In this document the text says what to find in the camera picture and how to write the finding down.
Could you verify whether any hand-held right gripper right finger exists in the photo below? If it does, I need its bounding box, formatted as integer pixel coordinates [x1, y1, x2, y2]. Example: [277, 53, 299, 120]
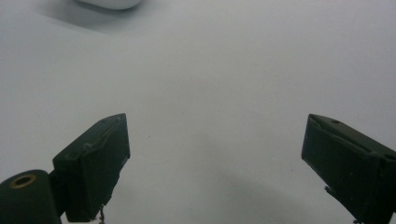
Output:
[301, 113, 396, 224]

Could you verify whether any white rounded object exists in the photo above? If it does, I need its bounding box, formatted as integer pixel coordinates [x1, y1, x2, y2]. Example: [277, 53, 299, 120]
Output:
[74, 0, 144, 11]

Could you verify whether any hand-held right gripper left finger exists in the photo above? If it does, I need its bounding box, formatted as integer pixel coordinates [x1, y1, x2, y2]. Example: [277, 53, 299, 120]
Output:
[48, 112, 132, 223]

